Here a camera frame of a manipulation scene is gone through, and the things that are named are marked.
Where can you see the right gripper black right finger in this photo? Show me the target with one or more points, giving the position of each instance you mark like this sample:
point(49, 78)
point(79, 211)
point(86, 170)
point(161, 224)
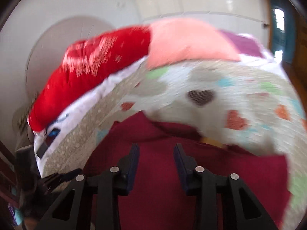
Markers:
point(222, 202)

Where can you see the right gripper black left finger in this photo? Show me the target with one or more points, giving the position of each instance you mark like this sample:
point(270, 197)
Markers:
point(73, 207)

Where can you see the dark red knit garment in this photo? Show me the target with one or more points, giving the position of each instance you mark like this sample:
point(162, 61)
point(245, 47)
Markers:
point(168, 156)

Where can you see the white bed sheet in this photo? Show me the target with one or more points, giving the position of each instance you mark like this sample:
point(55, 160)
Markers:
point(75, 112)

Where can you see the heart-patterned quilt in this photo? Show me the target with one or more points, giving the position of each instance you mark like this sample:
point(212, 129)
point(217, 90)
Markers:
point(227, 102)

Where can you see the round grey headboard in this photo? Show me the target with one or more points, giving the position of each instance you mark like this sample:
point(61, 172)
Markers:
point(47, 53)

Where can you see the red snowflake duvet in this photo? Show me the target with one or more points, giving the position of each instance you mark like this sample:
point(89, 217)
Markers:
point(85, 65)

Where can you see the pink ribbed pillow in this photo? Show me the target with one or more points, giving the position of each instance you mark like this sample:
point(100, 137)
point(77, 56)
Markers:
point(176, 39)

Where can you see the purple pillow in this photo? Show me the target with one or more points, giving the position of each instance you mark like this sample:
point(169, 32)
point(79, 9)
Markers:
point(245, 45)

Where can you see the wooden door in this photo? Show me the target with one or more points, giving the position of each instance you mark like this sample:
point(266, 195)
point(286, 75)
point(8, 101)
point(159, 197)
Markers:
point(296, 71)

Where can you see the white wardrobe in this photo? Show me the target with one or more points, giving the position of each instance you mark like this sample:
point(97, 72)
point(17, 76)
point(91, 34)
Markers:
point(239, 16)

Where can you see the blue door curtain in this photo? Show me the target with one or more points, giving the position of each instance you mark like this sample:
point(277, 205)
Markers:
point(283, 30)

